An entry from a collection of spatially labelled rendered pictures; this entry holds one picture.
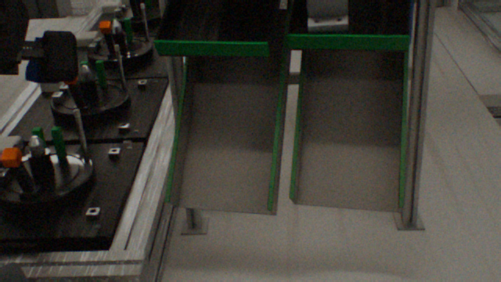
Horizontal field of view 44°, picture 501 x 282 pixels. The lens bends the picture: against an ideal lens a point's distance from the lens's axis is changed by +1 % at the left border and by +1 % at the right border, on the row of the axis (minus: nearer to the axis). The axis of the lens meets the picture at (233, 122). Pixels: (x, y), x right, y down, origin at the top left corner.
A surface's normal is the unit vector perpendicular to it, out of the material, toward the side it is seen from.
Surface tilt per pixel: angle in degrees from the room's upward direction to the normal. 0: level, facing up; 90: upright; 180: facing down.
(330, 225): 0
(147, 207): 0
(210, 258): 0
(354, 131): 45
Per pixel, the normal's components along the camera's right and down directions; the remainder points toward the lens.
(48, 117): -0.07, -0.88
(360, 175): -0.21, -0.30
